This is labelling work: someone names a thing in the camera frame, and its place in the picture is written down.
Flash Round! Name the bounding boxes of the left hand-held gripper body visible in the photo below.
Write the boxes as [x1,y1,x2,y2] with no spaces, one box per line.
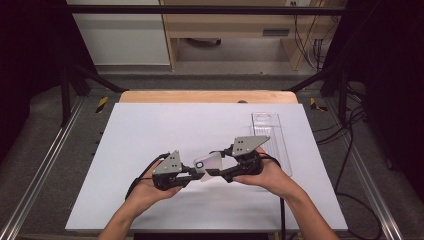
[151,149,198,192]

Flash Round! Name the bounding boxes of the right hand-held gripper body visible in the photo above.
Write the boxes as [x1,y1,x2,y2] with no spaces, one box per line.
[224,134,271,183]

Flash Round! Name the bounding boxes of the light blue phone case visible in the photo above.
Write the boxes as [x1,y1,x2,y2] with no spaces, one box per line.
[192,151,224,183]

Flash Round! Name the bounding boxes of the person's left hand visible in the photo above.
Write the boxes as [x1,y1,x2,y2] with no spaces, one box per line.
[127,162,183,215]

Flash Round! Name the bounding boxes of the person's right hand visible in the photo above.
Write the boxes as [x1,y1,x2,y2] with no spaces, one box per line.
[232,147,303,201]

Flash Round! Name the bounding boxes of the clear plastic packaging box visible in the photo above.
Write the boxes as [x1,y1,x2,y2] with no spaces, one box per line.
[249,111,294,178]

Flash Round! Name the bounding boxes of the white board sheet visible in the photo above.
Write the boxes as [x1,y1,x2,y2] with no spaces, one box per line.
[64,102,349,233]

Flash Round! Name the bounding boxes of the wooden table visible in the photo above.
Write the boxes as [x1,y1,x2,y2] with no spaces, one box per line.
[118,89,299,105]

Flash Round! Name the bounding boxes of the yellow black tape strip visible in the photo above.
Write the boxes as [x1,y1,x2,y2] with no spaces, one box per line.
[309,97,329,113]
[95,95,110,114]

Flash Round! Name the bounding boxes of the grey label on desk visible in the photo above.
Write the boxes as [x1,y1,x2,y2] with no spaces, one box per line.
[262,28,291,37]

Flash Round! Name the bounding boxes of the light wooden desk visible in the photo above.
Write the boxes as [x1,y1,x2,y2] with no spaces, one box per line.
[159,0,349,72]

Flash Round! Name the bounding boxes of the white cabinet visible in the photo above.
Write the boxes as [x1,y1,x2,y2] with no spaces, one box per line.
[65,0,171,67]

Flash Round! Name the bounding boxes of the black curtain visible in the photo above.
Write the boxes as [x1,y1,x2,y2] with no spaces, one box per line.
[324,0,424,204]
[0,0,98,161]

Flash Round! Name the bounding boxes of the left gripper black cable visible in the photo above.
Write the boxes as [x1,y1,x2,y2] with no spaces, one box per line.
[124,152,172,201]

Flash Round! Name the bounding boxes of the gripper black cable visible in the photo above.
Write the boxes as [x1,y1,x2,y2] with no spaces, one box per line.
[261,153,288,240]
[124,152,172,201]

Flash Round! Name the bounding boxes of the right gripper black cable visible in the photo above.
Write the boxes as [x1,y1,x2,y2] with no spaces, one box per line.
[261,153,288,240]

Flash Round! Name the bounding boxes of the black floor cables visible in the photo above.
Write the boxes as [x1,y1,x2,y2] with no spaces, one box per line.
[312,83,384,240]

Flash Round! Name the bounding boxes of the black frame strut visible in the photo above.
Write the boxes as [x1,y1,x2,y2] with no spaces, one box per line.
[59,62,129,128]
[284,64,350,126]

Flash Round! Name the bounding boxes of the hanging cables under desk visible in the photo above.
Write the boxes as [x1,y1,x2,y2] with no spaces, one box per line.
[292,0,336,72]

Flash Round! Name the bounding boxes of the aluminium rail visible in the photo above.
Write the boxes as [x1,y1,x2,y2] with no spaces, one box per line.
[0,95,86,240]
[323,99,405,240]

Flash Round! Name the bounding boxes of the black horizontal frame bar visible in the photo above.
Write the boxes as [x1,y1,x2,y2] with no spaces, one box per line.
[65,4,349,16]

